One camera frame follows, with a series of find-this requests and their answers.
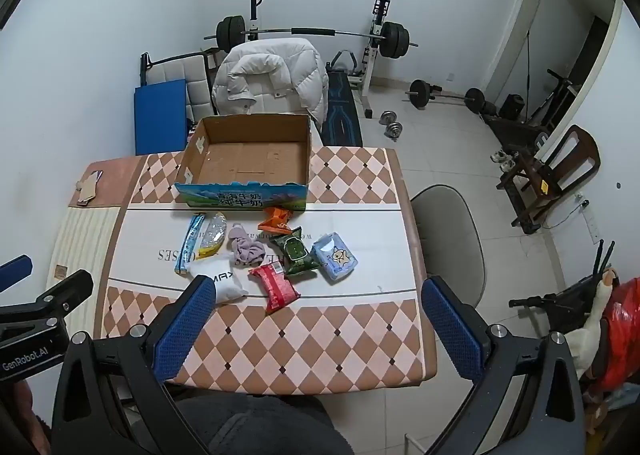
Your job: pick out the black and blue bench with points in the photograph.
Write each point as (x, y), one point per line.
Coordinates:
(342, 120)

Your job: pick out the floor barbell with black plates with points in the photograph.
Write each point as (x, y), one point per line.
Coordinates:
(442, 96)

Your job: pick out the diamond patterned tablecloth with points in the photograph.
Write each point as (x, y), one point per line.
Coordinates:
(310, 335)

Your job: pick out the red snack packet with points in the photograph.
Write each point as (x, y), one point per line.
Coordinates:
(275, 285)

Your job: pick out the beige ribbed mat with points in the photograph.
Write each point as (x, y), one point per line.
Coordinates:
(80, 245)

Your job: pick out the green snack packet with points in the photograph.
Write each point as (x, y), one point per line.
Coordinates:
(295, 252)

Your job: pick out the blue folded mat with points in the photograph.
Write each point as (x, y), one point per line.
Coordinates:
(157, 115)

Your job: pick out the dark wooden chair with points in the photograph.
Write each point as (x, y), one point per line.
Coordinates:
(575, 155)

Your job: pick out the cardboard scrap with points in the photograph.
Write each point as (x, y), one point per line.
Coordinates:
(87, 190)

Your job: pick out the chrome dumbbell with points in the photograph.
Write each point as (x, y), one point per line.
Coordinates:
(388, 117)
(394, 130)

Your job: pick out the light blue tissue pack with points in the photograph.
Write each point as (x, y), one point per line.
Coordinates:
(335, 257)

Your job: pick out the pink board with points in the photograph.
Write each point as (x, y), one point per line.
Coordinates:
(120, 175)

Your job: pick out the white puffer jacket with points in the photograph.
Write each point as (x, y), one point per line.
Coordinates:
(270, 70)

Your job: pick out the orange snack packet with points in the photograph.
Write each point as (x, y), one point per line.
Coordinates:
(275, 220)

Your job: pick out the white goose plush toy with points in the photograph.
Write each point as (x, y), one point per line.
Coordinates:
(595, 325)

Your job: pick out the purple cloth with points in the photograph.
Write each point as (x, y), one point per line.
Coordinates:
(245, 247)

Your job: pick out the white quilted chair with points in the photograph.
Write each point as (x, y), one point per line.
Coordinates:
(177, 70)

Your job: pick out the white soft packet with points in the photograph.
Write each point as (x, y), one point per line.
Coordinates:
(225, 280)

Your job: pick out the racked barbell with black plates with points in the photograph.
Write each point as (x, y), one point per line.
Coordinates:
(310, 31)

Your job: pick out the person's left forearm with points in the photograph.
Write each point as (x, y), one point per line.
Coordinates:
(30, 430)

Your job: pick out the person's dark pants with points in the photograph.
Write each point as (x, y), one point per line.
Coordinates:
(250, 425)

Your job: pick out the black router antennas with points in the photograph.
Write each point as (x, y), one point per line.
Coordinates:
(605, 257)

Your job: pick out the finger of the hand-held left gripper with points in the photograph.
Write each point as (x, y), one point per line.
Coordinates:
(15, 272)
(65, 292)

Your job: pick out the white shoe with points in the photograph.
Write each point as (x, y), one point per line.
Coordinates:
(507, 164)
(497, 156)

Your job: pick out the blue striped long packet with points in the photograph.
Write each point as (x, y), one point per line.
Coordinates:
(190, 245)

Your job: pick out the black box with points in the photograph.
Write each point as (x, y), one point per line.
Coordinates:
(511, 107)

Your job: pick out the black exercise machine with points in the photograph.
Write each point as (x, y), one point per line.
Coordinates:
(555, 95)

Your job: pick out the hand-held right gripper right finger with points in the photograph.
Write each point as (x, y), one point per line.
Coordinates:
(450, 335)

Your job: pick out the white weight rack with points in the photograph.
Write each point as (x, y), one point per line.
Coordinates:
(372, 65)

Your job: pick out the clear yellow snack packet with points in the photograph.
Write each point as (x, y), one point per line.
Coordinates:
(212, 235)

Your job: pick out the grey shell chair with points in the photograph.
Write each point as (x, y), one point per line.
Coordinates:
(445, 225)

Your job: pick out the printed cardboard box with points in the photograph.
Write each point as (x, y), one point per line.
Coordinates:
(240, 160)

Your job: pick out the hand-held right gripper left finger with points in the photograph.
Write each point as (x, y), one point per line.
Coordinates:
(185, 330)

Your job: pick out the red plastic bag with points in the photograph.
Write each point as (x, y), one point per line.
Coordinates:
(622, 325)

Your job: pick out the black metal stand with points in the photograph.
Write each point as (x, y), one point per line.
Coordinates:
(565, 302)

